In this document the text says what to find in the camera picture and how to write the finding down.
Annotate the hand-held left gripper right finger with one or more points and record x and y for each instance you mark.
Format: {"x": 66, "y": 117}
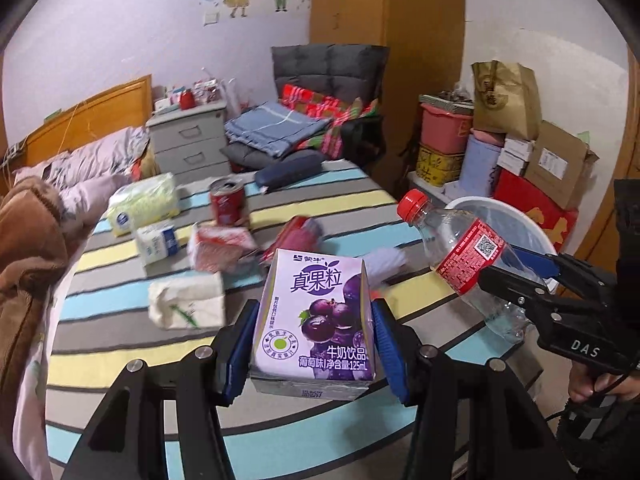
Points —
{"x": 391, "y": 355}

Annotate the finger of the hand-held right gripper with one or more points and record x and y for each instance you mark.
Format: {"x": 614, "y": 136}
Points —
{"x": 515, "y": 285}
{"x": 540, "y": 262}

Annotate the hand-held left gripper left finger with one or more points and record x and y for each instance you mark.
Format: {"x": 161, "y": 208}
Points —
{"x": 232, "y": 360}

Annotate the clear plastic bottle red label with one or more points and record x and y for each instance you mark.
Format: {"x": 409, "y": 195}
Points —
{"x": 465, "y": 245}

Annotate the white round trash bin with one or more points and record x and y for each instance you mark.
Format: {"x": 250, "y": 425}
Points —
{"x": 500, "y": 212}

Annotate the purple grape milk carton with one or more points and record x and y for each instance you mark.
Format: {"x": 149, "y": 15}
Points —
{"x": 310, "y": 310}

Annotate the red white milk carton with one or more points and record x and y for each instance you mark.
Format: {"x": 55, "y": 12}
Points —
{"x": 220, "y": 247}

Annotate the red drink can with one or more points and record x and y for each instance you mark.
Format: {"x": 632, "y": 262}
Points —
{"x": 227, "y": 207}

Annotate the person's right hand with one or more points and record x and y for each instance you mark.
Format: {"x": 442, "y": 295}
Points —
{"x": 582, "y": 382}

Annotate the red gift box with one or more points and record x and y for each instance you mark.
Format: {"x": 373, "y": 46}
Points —
{"x": 530, "y": 200}

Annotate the white tissue packet green print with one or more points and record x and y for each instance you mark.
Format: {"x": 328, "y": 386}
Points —
{"x": 185, "y": 300}

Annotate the brown cardboard box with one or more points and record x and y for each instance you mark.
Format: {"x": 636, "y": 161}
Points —
{"x": 555, "y": 165}

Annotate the white flat carton box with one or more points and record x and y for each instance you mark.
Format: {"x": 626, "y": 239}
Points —
{"x": 515, "y": 164}
{"x": 520, "y": 146}

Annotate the striped table cloth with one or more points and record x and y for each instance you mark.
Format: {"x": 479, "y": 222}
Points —
{"x": 125, "y": 350}

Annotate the lavender cylinder box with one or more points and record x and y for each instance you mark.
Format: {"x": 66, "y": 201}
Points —
{"x": 477, "y": 167}

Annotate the pink round lid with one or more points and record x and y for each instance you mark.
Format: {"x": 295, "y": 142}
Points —
{"x": 487, "y": 137}

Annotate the wooden door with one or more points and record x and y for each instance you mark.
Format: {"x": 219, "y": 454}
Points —
{"x": 620, "y": 150}

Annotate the yellow patterned box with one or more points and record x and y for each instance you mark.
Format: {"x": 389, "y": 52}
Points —
{"x": 437, "y": 165}

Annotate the brown paper bag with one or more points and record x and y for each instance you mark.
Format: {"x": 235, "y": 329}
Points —
{"x": 505, "y": 105}

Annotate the pink storage box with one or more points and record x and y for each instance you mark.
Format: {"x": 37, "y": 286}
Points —
{"x": 445, "y": 130}

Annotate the green white tissue pack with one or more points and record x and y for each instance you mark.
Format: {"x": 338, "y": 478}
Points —
{"x": 142, "y": 202}

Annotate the grey green tray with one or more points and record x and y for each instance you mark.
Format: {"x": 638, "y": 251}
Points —
{"x": 445, "y": 101}

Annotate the dark blue case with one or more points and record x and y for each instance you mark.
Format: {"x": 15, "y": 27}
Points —
{"x": 287, "y": 170}

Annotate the black office chair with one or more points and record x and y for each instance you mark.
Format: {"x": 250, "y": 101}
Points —
{"x": 365, "y": 140}

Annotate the pale printed bedsheet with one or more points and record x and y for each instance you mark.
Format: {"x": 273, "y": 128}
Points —
{"x": 25, "y": 385}

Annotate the grey drawer cabinet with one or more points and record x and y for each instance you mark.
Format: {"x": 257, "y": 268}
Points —
{"x": 190, "y": 145}

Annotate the blue folded cloth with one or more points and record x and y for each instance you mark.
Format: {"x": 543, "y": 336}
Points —
{"x": 270, "y": 127}

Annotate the brown fleece coat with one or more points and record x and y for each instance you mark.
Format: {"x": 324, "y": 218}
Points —
{"x": 25, "y": 245}

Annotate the pale pink quilt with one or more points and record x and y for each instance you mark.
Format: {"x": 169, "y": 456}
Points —
{"x": 95, "y": 160}

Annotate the red green plaid blanket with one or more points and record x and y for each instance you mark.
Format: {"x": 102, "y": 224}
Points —
{"x": 330, "y": 115}

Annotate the wooden wardrobe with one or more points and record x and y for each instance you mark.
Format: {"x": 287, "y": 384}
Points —
{"x": 425, "y": 35}

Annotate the red jar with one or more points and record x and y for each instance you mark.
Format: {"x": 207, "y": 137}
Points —
{"x": 187, "y": 100}

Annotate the wooden headboard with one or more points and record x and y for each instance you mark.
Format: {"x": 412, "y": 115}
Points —
{"x": 100, "y": 110}

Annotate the grey quilted cushion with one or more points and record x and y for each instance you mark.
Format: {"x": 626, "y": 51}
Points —
{"x": 325, "y": 67}

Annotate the white wall switch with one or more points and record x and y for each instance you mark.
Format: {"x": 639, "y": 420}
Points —
{"x": 211, "y": 18}

